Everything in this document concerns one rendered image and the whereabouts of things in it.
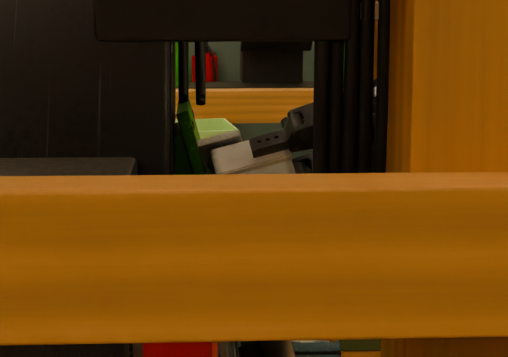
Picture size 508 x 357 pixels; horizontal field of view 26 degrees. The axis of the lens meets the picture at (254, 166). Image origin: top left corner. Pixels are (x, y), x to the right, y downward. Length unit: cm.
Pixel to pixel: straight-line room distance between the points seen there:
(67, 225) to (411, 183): 20
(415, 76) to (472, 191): 8
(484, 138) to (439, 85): 4
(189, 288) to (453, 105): 19
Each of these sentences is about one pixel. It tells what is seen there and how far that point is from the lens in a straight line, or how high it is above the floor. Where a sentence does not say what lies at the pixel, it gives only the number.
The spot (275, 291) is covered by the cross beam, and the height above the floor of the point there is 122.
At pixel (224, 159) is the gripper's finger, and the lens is 98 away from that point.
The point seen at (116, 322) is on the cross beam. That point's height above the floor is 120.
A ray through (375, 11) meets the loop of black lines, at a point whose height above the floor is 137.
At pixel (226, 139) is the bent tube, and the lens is 99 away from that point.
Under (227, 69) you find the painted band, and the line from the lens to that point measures 663.
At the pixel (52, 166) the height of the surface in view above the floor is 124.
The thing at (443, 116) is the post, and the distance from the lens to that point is 68.
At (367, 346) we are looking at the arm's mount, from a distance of 166.
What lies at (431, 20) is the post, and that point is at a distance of 67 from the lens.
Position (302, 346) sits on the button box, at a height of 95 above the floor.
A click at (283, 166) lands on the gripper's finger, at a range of 101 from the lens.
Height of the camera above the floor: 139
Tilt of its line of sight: 9 degrees down
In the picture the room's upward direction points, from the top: straight up
